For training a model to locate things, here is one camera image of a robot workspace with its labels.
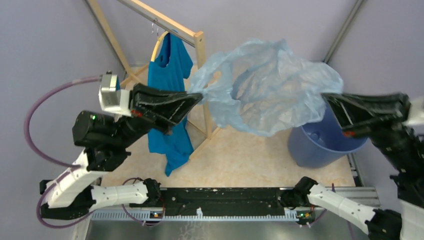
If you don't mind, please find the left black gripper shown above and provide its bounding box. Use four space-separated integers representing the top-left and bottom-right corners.
119 81 212 147

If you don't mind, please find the blue plastic trash bin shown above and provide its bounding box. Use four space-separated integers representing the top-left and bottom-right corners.
287 107 368 169

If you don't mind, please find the wooden clothes rack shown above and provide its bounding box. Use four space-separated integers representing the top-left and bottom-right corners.
87 0 220 160

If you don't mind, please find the light blue trash bag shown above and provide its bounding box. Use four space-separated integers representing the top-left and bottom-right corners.
188 39 344 137

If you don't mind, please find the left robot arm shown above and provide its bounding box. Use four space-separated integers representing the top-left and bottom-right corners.
37 84 203 221

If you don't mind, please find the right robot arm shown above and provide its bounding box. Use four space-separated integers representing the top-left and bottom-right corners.
278 93 424 240

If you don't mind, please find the blue t-shirt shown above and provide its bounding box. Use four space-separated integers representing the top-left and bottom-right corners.
146 30 195 178

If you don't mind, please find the yellow clothes hanger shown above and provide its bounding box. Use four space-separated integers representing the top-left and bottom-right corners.
150 31 169 62

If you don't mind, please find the metal hook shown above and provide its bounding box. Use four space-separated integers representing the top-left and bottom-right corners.
151 18 160 37

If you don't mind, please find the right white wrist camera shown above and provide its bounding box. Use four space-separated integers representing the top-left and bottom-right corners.
403 96 424 127

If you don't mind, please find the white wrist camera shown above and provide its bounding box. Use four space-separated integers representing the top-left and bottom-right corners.
98 72 132 117
403 96 424 127

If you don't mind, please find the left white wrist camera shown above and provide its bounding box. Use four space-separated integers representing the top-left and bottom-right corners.
98 72 132 117

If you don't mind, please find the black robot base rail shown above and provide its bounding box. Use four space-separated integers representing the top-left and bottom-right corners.
129 187 311 217

